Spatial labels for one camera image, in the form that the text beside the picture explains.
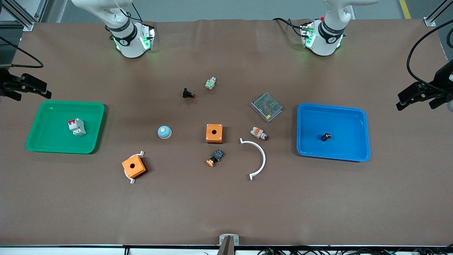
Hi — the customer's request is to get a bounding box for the white red circuit breaker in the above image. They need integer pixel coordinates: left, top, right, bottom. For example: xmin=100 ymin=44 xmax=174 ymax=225
xmin=68 ymin=118 xmax=86 ymax=137

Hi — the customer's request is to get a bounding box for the green plastic tray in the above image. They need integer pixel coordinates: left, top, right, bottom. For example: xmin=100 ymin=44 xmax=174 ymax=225
xmin=25 ymin=101 xmax=105 ymax=154

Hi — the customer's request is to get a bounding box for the blue plastic tray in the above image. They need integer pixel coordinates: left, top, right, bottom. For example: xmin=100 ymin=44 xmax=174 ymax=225
xmin=297 ymin=103 xmax=371 ymax=162

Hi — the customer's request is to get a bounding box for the orange push button box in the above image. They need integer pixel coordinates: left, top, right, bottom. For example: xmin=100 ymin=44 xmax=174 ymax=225
xmin=122 ymin=155 xmax=147 ymax=179
xmin=206 ymin=124 xmax=223 ymax=144

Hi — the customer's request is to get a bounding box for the metal mesh power supply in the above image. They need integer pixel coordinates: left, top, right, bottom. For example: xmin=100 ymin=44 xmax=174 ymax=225
xmin=251 ymin=92 xmax=283 ymax=123

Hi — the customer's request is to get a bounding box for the red white orange push button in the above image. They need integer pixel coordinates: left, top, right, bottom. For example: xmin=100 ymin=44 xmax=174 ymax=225
xmin=250 ymin=127 xmax=269 ymax=141

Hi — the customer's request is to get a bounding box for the orange black push button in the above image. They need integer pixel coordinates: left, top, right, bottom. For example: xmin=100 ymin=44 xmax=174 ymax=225
xmin=206 ymin=149 xmax=224 ymax=167

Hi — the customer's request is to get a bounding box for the brown table mat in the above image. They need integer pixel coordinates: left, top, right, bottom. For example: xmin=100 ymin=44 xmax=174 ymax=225
xmin=0 ymin=19 xmax=453 ymax=247

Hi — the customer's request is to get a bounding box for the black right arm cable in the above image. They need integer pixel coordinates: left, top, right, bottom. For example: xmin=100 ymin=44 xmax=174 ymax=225
xmin=0 ymin=35 xmax=44 ymax=68

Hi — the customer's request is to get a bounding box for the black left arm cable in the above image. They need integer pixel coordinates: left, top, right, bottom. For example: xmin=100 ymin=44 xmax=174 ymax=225
xmin=406 ymin=19 xmax=453 ymax=89

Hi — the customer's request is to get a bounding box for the aluminium frame post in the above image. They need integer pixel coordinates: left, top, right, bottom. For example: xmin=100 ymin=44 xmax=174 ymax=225
xmin=423 ymin=0 xmax=453 ymax=27
xmin=0 ymin=0 xmax=48 ymax=32

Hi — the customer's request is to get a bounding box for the black arm base cable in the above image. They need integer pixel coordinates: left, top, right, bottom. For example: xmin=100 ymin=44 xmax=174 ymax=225
xmin=273 ymin=17 xmax=307 ymax=38

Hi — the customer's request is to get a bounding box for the grey metal camera bracket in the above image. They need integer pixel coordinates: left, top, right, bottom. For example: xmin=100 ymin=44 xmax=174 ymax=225
xmin=217 ymin=234 xmax=240 ymax=255

